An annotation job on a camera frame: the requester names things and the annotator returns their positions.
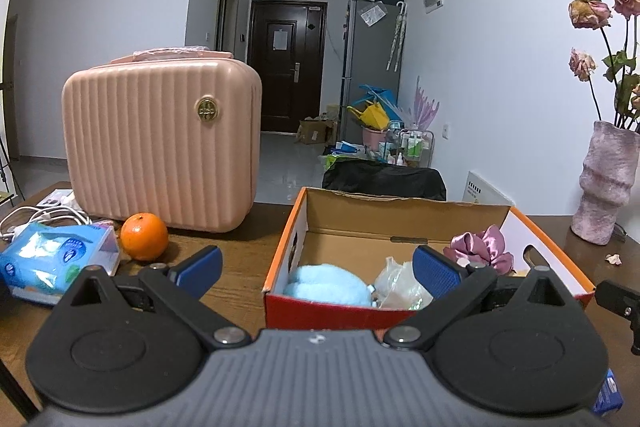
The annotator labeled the pink satin scrunchie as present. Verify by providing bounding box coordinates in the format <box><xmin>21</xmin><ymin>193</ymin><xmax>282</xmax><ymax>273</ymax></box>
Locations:
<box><xmin>442</xmin><ymin>225</ymin><xmax>514</xmax><ymax>275</ymax></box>

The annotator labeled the translucent plastic bag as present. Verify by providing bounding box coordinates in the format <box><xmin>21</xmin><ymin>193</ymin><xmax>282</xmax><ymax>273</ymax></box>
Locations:
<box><xmin>371</xmin><ymin>257</ymin><xmax>434</xmax><ymax>311</ymax></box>

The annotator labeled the blue wet wipes packet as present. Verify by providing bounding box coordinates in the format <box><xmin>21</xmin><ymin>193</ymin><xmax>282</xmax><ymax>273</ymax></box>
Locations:
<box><xmin>592</xmin><ymin>369</ymin><xmax>624</xmax><ymax>416</ymax></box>

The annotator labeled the light blue plush toy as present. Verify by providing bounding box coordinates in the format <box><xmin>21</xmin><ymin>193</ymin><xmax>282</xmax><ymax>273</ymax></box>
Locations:
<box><xmin>283</xmin><ymin>263</ymin><xmax>372</xmax><ymax>308</ymax></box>

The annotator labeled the fallen rose petal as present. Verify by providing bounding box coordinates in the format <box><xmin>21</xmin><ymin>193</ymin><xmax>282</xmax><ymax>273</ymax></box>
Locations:
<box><xmin>605</xmin><ymin>254</ymin><xmax>623</xmax><ymax>265</ymax></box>

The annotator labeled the orange fruit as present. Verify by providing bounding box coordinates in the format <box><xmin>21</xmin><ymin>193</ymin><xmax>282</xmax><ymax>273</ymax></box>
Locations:
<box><xmin>119</xmin><ymin>212</ymin><xmax>169</xmax><ymax>262</ymax></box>

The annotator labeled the white board with label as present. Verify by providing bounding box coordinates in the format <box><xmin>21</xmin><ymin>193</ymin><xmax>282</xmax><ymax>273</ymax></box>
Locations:
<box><xmin>462</xmin><ymin>171</ymin><xmax>513</xmax><ymax>206</ymax></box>

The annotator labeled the red cardboard box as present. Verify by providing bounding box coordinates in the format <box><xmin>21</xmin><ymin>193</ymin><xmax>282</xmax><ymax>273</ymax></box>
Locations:
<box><xmin>262</xmin><ymin>187</ymin><xmax>594</xmax><ymax>329</ymax></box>

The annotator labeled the pink ceramic vase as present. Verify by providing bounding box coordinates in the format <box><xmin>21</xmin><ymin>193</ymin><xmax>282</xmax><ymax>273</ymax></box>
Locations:
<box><xmin>570</xmin><ymin>120</ymin><xmax>639</xmax><ymax>246</ymax></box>

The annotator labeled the blue tissue pack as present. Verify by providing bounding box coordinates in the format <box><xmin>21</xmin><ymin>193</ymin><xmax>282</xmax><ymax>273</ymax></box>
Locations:
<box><xmin>1</xmin><ymin>222</ymin><xmax>120</xmax><ymax>306</ymax></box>

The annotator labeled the pink ribbed small suitcase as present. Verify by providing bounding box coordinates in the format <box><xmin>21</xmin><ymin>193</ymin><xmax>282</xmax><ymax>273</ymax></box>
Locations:
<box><xmin>61</xmin><ymin>48</ymin><xmax>262</xmax><ymax>233</ymax></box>

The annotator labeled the yellow bag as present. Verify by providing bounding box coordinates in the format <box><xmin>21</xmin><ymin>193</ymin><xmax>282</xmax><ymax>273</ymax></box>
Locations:
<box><xmin>347</xmin><ymin>102</ymin><xmax>390</xmax><ymax>131</ymax></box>

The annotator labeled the brown cardboard box on floor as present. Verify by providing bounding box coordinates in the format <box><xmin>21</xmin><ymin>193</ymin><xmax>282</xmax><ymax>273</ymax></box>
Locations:
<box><xmin>296</xmin><ymin>119</ymin><xmax>336</xmax><ymax>145</ymax></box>

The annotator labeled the grey refrigerator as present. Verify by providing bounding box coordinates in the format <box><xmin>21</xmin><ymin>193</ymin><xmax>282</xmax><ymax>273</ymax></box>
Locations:
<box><xmin>337</xmin><ymin>0</ymin><xmax>402</xmax><ymax>143</ymax></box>

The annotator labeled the dark brown entrance door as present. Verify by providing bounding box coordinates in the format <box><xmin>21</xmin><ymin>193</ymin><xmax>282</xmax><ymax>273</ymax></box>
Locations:
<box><xmin>247</xmin><ymin>0</ymin><xmax>328</xmax><ymax>133</ymax></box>

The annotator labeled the dried pink roses bouquet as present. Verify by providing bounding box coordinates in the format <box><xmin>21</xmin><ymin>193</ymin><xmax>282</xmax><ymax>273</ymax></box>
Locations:
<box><xmin>567</xmin><ymin>0</ymin><xmax>639</xmax><ymax>132</ymax></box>

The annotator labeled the wire rack with bottles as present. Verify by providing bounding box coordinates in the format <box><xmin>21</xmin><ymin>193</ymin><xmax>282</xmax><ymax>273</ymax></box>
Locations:
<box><xmin>378</xmin><ymin>129</ymin><xmax>435</xmax><ymax>168</ymax></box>

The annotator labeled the white charger cable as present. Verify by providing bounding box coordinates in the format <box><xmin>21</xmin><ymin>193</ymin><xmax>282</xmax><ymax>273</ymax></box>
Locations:
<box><xmin>0</xmin><ymin>198</ymin><xmax>94</xmax><ymax>243</ymax></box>

